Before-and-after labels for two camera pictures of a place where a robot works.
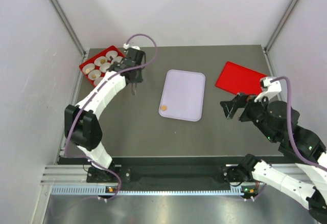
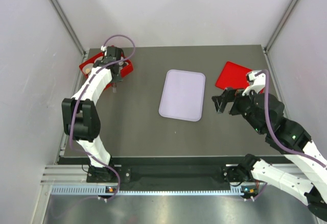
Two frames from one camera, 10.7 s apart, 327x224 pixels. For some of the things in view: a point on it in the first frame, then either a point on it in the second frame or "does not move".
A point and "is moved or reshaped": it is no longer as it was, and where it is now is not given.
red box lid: x=237 y=79 does not move
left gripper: x=139 y=79 -> x=117 y=79
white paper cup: x=87 y=68 does not move
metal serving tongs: x=133 y=93 is moved or reshaped
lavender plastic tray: x=183 y=95 does not move
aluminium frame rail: x=60 y=13 does not move
